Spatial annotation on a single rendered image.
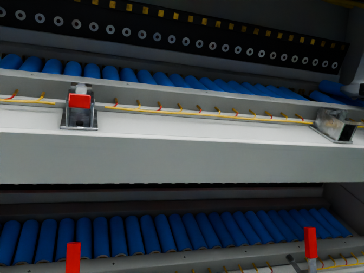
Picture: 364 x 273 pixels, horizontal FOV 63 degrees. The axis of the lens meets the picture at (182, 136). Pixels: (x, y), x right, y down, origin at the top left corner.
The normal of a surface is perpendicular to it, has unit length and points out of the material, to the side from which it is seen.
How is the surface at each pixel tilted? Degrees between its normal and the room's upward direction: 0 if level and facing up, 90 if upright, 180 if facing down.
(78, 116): 19
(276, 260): 109
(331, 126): 90
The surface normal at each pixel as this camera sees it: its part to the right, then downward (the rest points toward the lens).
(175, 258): 0.18, -0.89
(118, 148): 0.27, 0.44
